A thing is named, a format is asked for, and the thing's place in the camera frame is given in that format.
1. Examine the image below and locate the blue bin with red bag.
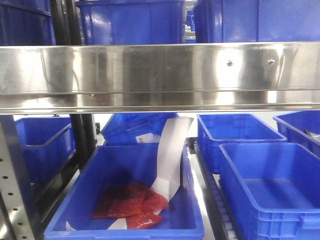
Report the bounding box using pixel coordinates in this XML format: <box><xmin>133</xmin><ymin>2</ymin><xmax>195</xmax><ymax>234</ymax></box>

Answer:
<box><xmin>44</xmin><ymin>143</ymin><xmax>205</xmax><ymax>240</ymax></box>

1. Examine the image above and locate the red plastic bag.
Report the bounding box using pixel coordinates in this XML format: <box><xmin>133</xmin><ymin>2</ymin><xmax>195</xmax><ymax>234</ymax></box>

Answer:
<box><xmin>91</xmin><ymin>182</ymin><xmax>169</xmax><ymax>229</ymax></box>

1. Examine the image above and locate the blue bin lower left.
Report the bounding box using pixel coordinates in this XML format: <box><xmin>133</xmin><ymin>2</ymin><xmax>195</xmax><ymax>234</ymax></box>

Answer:
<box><xmin>15</xmin><ymin>116</ymin><xmax>76</xmax><ymax>184</ymax></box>

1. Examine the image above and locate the black shelf post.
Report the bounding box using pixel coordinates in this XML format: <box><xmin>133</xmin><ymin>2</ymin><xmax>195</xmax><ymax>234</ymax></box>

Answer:
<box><xmin>49</xmin><ymin>0</ymin><xmax>96</xmax><ymax>170</ymax></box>

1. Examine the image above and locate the blue bin far right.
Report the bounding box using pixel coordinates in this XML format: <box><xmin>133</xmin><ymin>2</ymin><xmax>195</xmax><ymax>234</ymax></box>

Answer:
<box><xmin>273</xmin><ymin>110</ymin><xmax>320</xmax><ymax>157</ymax></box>

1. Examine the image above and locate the tilted blue bin behind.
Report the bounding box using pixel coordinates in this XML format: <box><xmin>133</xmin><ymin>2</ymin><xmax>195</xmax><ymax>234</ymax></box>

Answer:
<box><xmin>101</xmin><ymin>112</ymin><xmax>178</xmax><ymax>146</ymax></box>

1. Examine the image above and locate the perforated steel shelf upright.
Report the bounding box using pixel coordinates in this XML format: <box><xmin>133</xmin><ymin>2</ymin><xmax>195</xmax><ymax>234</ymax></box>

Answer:
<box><xmin>0</xmin><ymin>115</ymin><xmax>43</xmax><ymax>240</ymax></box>

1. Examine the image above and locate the blue bin upper left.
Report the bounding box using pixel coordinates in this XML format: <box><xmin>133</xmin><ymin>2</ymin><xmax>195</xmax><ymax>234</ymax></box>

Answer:
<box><xmin>0</xmin><ymin>0</ymin><xmax>56</xmax><ymax>46</ymax></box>

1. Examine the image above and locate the white paper strip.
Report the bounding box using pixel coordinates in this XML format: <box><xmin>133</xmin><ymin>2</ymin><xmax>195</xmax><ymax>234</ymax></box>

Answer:
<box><xmin>151</xmin><ymin>116</ymin><xmax>194</xmax><ymax>201</ymax></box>

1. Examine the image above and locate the blue bin front right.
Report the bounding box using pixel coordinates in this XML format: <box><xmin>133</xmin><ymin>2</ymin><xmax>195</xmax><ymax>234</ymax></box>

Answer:
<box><xmin>220</xmin><ymin>143</ymin><xmax>320</xmax><ymax>240</ymax></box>

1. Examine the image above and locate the stainless steel shelf beam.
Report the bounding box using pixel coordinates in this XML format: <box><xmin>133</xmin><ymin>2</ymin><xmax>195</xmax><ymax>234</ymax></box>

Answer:
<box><xmin>0</xmin><ymin>42</ymin><xmax>320</xmax><ymax>114</ymax></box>

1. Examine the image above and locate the blue bin upper centre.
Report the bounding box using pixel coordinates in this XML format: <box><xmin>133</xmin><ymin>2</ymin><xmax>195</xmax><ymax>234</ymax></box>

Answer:
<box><xmin>75</xmin><ymin>0</ymin><xmax>185</xmax><ymax>45</ymax></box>

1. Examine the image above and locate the blue bin upper right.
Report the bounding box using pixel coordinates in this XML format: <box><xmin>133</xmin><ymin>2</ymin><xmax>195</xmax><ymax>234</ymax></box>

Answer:
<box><xmin>193</xmin><ymin>0</ymin><xmax>320</xmax><ymax>43</ymax></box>

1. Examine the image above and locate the blue bin centre right rear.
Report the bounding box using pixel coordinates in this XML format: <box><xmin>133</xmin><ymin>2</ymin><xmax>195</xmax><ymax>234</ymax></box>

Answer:
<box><xmin>197</xmin><ymin>113</ymin><xmax>288</xmax><ymax>174</ymax></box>

